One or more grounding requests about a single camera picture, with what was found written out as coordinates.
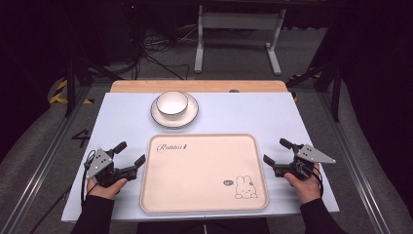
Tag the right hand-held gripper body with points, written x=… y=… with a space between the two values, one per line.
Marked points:
x=313 y=155

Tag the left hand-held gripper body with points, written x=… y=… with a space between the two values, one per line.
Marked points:
x=100 y=162

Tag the person's left hand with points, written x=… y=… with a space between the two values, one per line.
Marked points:
x=107 y=190

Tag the person's right hand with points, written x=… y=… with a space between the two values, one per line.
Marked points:
x=307 y=188

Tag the white table mat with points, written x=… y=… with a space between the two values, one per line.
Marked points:
x=243 y=113

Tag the beige tray with rabbit print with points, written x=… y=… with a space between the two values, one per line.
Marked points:
x=201 y=175

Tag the white bowl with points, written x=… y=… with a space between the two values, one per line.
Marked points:
x=172 y=103

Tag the black tripod stand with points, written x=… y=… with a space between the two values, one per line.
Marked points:
x=336 y=91
x=70 y=84

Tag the white plate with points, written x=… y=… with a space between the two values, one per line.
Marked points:
x=191 y=113

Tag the small black table knob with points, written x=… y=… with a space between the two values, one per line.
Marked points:
x=233 y=91

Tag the wooden table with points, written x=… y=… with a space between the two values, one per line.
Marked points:
x=195 y=86

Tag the white metal stand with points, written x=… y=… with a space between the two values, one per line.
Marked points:
x=240 y=21

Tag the aluminium frame rail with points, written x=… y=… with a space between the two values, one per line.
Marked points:
x=354 y=162
x=39 y=165

